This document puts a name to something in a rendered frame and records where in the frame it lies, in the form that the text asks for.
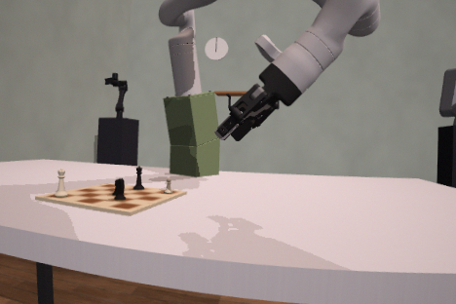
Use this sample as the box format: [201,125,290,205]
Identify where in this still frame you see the white pawn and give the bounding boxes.
[164,178,172,193]

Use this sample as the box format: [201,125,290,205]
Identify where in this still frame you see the wooden chessboard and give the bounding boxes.
[35,183,187,216]

